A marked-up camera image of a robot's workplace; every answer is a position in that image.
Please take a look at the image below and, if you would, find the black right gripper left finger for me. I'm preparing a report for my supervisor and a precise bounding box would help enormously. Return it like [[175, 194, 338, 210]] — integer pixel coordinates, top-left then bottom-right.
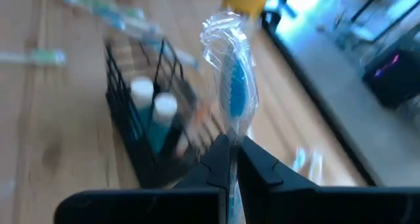
[[54, 133, 231, 224]]

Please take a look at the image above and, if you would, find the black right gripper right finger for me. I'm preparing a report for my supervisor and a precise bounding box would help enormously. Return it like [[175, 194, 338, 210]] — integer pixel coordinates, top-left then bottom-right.
[[236, 135, 420, 224]]

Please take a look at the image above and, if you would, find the blue toothbrush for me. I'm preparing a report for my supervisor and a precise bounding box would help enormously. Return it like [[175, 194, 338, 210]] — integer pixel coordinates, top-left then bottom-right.
[[199, 9, 261, 224], [47, 0, 163, 34]]

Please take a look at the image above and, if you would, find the yellow wipes canister white lid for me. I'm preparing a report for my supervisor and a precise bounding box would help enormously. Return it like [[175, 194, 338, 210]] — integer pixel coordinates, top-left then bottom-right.
[[222, 0, 277, 18]]

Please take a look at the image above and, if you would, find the black wire rack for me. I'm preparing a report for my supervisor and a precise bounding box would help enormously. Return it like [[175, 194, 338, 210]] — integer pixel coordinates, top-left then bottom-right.
[[104, 36, 230, 189]]

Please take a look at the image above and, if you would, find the black aluminium table frame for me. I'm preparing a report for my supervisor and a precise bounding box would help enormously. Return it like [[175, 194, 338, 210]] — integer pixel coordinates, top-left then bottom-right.
[[261, 10, 378, 187]]

